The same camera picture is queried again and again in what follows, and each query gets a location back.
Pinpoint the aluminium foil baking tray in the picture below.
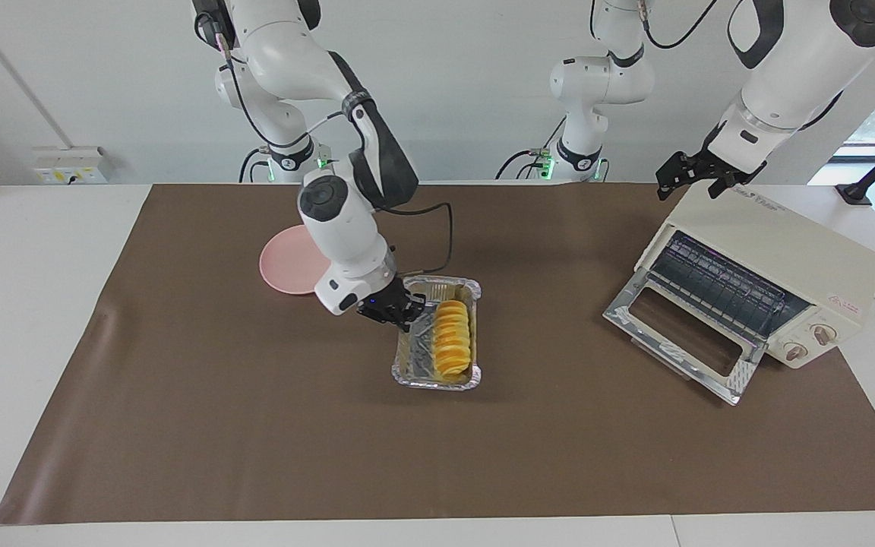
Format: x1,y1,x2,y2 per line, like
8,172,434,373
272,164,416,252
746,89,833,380
390,275,482,391

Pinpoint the yellow ridged bread loaf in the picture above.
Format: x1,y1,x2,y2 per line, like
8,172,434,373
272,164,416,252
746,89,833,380
433,299,475,381

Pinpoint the cream toaster oven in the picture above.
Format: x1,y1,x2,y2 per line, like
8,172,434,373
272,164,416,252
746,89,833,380
633,181,875,371

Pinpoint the glass oven door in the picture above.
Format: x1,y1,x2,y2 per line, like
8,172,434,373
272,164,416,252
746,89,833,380
603,270,769,406

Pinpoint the pink round plate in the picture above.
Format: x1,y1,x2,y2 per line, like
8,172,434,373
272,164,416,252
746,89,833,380
258,224,332,296

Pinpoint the brown table mat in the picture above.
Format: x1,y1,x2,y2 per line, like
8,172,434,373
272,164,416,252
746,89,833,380
0,182,875,525

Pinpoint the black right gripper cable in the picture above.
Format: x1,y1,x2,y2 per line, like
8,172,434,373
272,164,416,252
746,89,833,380
194,11,454,279

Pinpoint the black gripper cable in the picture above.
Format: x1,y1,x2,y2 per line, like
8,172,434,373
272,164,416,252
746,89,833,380
639,0,721,51
194,11,454,279

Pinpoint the oven wire rack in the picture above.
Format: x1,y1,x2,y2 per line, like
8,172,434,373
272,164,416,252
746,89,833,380
646,232,810,339

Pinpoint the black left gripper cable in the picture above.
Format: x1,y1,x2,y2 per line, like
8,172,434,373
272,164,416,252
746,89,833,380
639,0,721,51

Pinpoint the black left arm base cable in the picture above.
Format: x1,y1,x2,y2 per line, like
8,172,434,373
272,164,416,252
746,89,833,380
494,118,569,182

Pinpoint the black arm base cable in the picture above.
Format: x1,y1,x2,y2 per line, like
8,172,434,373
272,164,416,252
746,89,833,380
238,147,273,183
494,118,569,182

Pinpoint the black right arm base cable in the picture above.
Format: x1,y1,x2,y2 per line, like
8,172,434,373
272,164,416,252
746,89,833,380
238,147,273,183

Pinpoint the white wall power strip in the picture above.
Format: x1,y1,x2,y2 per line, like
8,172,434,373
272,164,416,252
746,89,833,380
32,147,110,185

